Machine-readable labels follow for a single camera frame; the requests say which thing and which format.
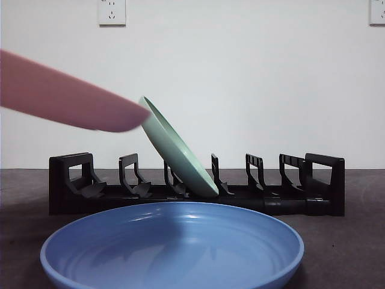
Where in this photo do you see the pale green round plate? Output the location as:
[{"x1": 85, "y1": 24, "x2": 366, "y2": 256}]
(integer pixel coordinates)
[{"x1": 138, "y1": 96, "x2": 220, "y2": 199}]

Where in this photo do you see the blue round plate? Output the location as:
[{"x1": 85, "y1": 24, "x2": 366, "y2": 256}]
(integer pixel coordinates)
[{"x1": 40, "y1": 201, "x2": 305, "y2": 289}]

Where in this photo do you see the pink round plate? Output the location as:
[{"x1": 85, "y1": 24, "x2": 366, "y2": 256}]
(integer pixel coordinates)
[{"x1": 0, "y1": 49, "x2": 152, "y2": 134}]

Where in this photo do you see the black plate rack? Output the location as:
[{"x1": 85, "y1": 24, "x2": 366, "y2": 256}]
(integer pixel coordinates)
[{"x1": 48, "y1": 152, "x2": 346, "y2": 217}]

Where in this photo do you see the white wall socket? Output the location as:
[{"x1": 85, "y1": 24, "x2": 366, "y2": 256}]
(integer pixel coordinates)
[
  {"x1": 369, "y1": 0, "x2": 385, "y2": 26},
  {"x1": 98, "y1": 0, "x2": 127, "y2": 27}
]

